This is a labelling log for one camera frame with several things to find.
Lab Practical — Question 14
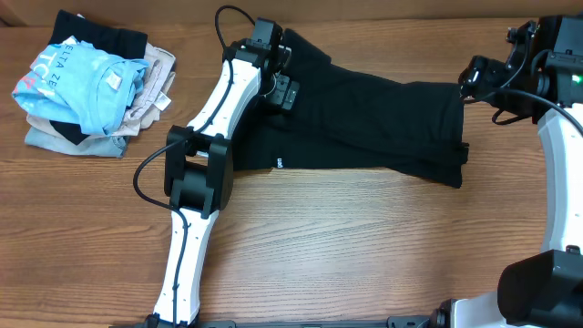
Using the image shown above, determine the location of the black t-shirt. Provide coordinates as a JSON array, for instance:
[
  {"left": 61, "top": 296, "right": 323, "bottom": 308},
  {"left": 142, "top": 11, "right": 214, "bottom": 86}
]
[{"left": 233, "top": 29, "right": 469, "bottom": 188}]

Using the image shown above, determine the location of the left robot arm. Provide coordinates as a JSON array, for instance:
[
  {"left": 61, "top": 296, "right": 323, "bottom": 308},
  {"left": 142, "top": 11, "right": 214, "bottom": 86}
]
[{"left": 146, "top": 18, "right": 300, "bottom": 327}]

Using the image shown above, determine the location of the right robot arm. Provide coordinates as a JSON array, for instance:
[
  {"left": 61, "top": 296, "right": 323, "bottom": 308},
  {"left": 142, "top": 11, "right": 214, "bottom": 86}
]
[{"left": 423, "top": 15, "right": 582, "bottom": 328}]

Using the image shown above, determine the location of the beige folded garment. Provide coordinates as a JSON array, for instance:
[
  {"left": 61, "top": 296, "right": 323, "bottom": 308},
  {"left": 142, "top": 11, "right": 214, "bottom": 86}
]
[{"left": 26, "top": 42, "right": 178, "bottom": 138}]

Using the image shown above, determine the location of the black folded garment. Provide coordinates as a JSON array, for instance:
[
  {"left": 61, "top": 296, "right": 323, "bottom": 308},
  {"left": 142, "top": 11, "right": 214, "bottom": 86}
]
[{"left": 48, "top": 10, "right": 148, "bottom": 59}]

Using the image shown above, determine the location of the grey-blue folded garment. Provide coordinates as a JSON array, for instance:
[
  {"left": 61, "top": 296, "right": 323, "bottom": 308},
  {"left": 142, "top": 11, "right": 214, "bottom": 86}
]
[{"left": 25, "top": 128, "right": 128, "bottom": 158}]

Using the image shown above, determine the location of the light blue printed t-shirt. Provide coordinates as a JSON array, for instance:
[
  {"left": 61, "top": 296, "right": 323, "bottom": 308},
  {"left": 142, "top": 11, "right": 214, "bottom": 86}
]
[{"left": 12, "top": 36, "right": 148, "bottom": 136}]

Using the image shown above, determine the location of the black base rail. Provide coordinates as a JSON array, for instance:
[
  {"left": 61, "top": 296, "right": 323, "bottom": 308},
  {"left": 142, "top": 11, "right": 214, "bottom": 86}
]
[{"left": 108, "top": 314, "right": 456, "bottom": 328}]

